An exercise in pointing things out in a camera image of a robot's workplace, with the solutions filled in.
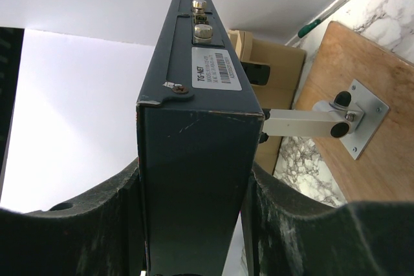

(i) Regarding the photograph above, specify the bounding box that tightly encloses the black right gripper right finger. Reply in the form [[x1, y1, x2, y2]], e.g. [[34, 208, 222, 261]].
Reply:
[[241, 164, 413, 275]]

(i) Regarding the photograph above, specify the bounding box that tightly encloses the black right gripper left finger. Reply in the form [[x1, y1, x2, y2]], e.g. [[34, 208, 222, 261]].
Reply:
[[1, 160, 146, 275]]

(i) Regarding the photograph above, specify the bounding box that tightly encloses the wooden base board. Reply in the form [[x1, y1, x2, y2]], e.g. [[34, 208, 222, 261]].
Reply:
[[296, 22, 413, 202]]

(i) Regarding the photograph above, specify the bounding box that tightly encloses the tan plastic tool case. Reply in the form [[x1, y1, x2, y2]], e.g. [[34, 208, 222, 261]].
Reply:
[[227, 28, 308, 176]]

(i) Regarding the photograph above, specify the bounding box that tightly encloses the metal switch stand bracket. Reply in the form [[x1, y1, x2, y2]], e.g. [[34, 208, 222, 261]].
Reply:
[[259, 80, 389, 160]]

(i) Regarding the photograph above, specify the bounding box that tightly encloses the dark blue network switch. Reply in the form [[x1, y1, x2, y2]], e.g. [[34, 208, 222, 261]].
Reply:
[[136, 0, 264, 275]]

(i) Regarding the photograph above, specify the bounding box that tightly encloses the green handled tool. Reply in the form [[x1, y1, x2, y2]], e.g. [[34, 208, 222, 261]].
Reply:
[[297, 19, 321, 38]]

